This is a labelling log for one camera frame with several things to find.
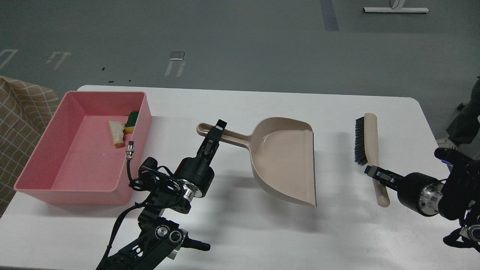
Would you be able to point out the person in grey clothes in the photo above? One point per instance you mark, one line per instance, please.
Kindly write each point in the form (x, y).
(465, 126)

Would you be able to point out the white bread slice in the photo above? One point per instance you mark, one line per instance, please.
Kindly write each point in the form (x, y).
(117, 130)

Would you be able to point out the pink plastic bin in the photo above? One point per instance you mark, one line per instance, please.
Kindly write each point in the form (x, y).
(76, 161)

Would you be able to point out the beige plastic dustpan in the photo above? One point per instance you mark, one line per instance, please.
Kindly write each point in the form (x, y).
(282, 158)

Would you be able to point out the beige hand brush black bristles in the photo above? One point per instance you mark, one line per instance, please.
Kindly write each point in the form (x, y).
(366, 151)

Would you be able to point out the silver floor plate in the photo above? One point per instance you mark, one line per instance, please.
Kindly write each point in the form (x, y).
(177, 55)

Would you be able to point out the yellow green sponge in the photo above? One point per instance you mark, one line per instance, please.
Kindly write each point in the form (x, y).
(131, 122)

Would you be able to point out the white stand base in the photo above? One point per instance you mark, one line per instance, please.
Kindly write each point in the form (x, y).
(397, 6)

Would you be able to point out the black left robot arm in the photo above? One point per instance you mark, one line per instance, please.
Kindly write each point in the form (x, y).
(159, 237)

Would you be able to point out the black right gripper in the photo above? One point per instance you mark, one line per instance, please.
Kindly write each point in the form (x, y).
(417, 191)

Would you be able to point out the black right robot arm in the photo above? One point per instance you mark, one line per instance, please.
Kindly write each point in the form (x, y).
(454, 198)

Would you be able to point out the beige checkered cloth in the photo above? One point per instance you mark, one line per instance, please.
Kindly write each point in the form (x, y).
(25, 111)

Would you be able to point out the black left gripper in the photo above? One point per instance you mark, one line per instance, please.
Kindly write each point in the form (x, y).
(197, 170)

